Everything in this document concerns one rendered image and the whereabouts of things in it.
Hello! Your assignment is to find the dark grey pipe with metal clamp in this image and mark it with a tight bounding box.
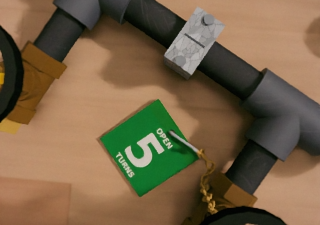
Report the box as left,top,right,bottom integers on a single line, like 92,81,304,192
0,0,320,225

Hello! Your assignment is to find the green tag with chain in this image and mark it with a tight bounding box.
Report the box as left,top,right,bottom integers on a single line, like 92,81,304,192
100,99,218,214

